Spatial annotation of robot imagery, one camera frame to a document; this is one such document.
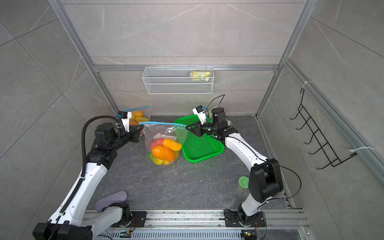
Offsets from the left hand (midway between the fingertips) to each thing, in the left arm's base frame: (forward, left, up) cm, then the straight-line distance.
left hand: (142, 123), depth 72 cm
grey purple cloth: (-26, +15, -29) cm, 42 cm away
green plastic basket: (+5, -27, -33) cm, 43 cm away
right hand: (+1, -23, -6) cm, 24 cm away
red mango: (0, -5, -16) cm, 17 cm away
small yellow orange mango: (-2, -13, -16) cm, 21 cm away
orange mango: (-7, -8, -18) cm, 20 cm away
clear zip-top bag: (-1, -5, -4) cm, 7 cm away
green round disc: (-21, -52, -28) cm, 63 cm away
